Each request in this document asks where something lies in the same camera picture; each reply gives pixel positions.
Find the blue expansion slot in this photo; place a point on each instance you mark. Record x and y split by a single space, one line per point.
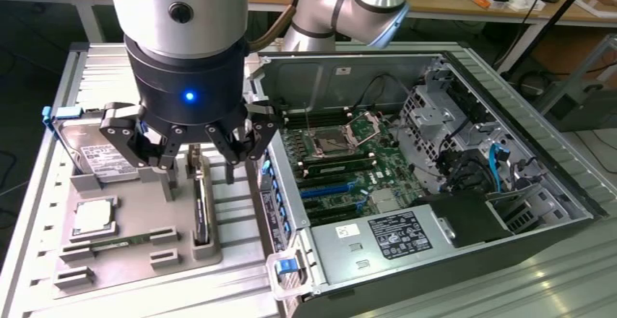
328 189

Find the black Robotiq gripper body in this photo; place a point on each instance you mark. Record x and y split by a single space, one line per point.
188 79

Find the silver disk bay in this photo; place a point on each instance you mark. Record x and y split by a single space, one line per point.
530 206

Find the silver drive cage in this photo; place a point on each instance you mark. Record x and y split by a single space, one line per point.
424 115

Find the silver chipset heatsink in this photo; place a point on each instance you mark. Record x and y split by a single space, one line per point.
385 200

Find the green bare RAM stick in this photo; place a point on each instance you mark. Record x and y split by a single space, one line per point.
125 242

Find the blue card retainer clip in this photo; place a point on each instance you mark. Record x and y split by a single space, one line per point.
288 228
273 185
284 214
264 169
278 199

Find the black tripod pole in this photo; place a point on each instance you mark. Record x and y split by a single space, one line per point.
565 7

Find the long black expansion slot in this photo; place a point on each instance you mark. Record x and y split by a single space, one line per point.
332 207
334 217

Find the black plastic fan shroud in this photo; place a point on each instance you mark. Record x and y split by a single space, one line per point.
468 220

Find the thin locking lever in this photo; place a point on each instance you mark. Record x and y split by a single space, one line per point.
308 115

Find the grey metal frame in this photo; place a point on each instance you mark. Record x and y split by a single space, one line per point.
581 70

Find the silver CPU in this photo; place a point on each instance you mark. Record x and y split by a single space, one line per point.
93 218

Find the graphics card with black cooler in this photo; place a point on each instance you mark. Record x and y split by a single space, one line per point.
202 206

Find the white and orange device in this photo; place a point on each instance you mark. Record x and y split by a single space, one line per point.
516 1

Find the hard disk with blue bracket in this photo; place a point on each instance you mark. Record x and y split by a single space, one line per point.
96 166

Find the black RAM slot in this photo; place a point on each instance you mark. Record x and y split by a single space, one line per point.
317 113
317 121

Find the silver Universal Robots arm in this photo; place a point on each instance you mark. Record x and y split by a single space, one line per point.
144 25

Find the dark computer tower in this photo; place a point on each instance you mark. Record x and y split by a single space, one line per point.
593 112

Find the open black PC case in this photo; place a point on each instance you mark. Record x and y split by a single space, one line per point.
433 282

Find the blue case latch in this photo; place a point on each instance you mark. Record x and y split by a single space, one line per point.
284 265

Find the CPU socket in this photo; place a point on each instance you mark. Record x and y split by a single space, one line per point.
332 141

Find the grey power supply unit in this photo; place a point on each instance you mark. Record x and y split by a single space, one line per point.
337 260

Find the green motherboard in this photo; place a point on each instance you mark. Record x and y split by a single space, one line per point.
385 159

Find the grey printed parts rack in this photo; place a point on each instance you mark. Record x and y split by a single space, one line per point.
140 224

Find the metal socket cover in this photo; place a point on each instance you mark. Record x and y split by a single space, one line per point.
364 124

